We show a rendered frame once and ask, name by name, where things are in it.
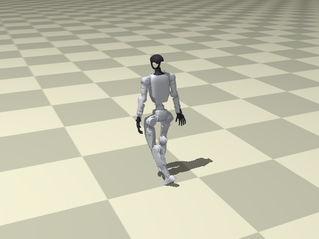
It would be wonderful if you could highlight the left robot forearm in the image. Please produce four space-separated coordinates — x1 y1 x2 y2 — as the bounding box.
136 97 145 120

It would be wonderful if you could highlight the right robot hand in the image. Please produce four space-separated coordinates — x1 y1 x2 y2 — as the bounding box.
176 109 186 126

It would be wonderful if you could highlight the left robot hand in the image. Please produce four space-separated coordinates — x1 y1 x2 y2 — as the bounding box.
136 117 143 134

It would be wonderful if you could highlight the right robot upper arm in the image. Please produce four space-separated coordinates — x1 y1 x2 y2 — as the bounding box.
168 73 177 97

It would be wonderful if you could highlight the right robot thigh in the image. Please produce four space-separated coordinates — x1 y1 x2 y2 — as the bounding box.
159 111 173 144

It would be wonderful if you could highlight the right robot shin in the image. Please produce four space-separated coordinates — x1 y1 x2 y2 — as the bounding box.
159 137 167 155

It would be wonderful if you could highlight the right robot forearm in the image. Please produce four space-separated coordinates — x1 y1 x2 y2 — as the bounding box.
173 93 180 113

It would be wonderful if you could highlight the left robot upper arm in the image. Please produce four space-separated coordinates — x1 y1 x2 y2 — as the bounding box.
141 76 151 103

